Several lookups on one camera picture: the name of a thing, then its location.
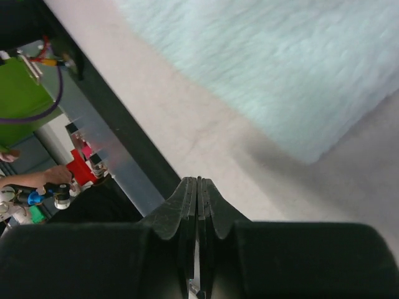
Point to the light green towel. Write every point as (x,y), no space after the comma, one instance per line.
(304,72)

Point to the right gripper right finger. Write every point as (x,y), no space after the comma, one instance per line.
(240,258)

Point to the green box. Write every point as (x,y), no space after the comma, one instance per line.
(21,98)

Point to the red plastic block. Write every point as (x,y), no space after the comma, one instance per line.
(81,171)

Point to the operator hand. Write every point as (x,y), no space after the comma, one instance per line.
(57,175)

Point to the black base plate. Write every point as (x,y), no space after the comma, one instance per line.
(25,22)

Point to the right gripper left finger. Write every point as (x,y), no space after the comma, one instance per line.
(152,258)

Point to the aluminium front rail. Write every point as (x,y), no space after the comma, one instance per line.
(124,170)

